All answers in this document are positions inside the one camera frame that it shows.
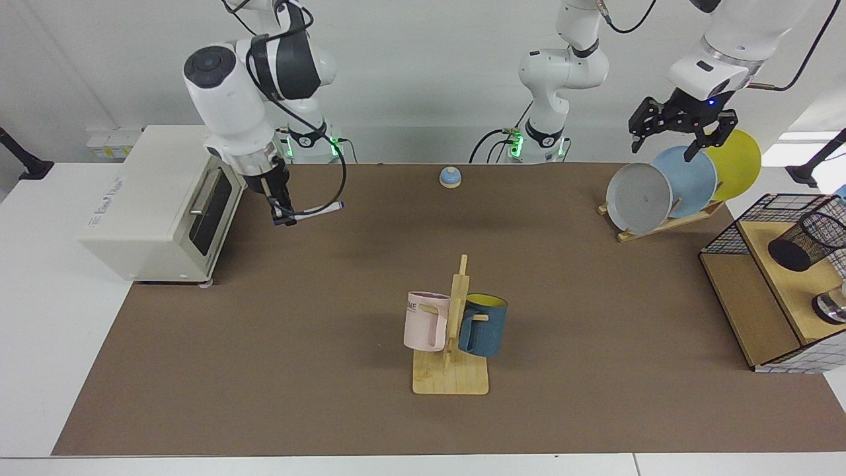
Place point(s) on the blue and white marker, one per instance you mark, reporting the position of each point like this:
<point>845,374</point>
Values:
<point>317,211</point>

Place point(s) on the black mesh pen holder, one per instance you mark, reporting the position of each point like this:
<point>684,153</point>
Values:
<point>793,254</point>

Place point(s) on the light blue plate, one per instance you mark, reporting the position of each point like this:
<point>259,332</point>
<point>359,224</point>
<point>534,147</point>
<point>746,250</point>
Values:
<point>691,178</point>

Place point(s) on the yellow plate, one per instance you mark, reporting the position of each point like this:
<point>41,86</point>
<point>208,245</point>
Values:
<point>737,165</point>

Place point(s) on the grey plate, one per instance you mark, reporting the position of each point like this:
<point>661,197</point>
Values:
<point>638,198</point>

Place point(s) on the wooden plate rack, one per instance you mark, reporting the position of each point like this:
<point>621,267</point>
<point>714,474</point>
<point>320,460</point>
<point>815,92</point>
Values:
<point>661,227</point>

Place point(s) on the pale toaster oven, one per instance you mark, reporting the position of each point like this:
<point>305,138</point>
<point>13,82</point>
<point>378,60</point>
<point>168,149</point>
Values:
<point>152,198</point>

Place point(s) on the small blue round bell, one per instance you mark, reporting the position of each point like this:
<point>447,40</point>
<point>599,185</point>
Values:
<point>450,177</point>

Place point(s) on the pink mug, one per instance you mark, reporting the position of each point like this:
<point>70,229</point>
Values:
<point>420,324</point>

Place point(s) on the brown table cloth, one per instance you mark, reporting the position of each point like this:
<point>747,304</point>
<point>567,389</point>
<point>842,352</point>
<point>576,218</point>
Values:
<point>330,396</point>

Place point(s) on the glass lid with silver rim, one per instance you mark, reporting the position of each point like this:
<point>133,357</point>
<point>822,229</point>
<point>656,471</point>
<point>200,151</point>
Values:
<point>831,307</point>

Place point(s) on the dark blue mug yellow inside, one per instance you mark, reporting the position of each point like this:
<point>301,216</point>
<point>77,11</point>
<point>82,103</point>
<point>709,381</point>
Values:
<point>486,330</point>

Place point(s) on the wooden cup stand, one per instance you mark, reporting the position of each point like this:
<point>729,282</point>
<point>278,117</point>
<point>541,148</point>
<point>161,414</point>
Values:
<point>449,380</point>

